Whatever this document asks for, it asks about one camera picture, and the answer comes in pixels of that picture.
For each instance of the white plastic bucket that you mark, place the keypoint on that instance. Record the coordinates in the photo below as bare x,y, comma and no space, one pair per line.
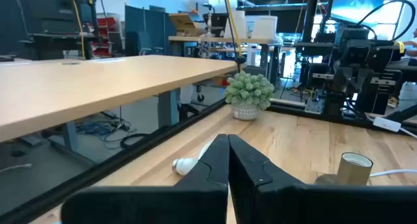
265,27
236,23

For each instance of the brown cardboard box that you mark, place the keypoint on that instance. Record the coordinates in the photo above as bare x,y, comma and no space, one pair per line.
185,23

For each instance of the black vertical post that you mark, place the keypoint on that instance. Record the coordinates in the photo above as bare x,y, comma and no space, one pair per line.
310,15

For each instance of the red bin shelf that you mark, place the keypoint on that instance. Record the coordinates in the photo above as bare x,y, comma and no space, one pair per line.
106,35

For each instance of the light wood desk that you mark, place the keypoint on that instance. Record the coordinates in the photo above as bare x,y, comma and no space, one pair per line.
97,84

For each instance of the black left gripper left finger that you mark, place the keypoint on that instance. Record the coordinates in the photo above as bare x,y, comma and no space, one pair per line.
195,201

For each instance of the brass lamp socket base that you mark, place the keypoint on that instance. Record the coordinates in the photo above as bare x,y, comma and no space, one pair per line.
353,172

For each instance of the green succulent in white pot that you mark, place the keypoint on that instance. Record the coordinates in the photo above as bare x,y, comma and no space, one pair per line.
249,90

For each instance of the white light bulb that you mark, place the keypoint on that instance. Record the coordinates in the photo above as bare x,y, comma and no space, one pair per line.
185,165

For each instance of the blue partition panel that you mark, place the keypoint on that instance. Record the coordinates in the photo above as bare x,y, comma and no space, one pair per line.
146,28

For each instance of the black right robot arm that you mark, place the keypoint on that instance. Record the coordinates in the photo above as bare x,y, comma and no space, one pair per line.
381,84

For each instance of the wooden workbench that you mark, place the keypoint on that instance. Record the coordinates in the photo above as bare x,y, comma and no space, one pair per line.
228,40

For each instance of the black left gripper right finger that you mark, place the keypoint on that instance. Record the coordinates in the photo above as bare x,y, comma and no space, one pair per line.
293,204

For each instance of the black aluminium table frame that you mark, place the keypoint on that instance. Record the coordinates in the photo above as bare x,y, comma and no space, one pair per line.
97,175

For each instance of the black equipment rack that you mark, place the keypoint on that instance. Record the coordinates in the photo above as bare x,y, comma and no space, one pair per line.
42,19

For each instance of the person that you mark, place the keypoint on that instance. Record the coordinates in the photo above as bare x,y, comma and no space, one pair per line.
412,43

